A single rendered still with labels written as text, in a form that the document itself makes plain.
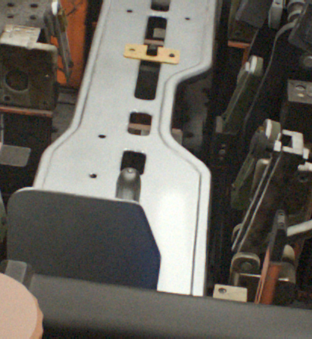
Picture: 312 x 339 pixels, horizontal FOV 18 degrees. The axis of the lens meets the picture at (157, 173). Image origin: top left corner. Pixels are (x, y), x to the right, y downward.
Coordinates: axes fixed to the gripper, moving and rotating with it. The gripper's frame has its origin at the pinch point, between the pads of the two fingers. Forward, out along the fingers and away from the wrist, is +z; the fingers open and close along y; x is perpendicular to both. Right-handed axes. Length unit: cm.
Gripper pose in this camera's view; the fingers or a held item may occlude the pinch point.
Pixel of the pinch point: (276, 26)
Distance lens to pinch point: 95.1
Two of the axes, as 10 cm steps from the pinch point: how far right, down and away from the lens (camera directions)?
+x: -7.9, -2.5, -5.6
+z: -4.1, 9.0, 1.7
